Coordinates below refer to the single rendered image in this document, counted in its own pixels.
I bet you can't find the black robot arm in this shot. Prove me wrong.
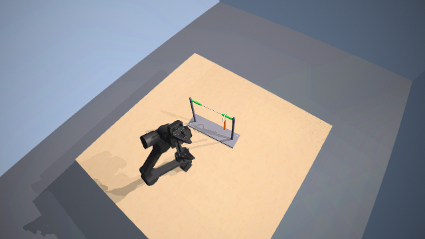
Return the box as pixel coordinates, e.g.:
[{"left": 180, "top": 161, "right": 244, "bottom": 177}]
[{"left": 139, "top": 123, "right": 193, "bottom": 186}]

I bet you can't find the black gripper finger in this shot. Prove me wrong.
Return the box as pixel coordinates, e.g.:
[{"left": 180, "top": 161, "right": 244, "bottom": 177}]
[
  {"left": 172, "top": 125, "right": 192, "bottom": 144},
  {"left": 177, "top": 148, "right": 195, "bottom": 161}
]

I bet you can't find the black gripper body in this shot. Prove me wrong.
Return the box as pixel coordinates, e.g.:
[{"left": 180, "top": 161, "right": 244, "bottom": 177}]
[{"left": 162, "top": 120, "right": 187, "bottom": 163}]

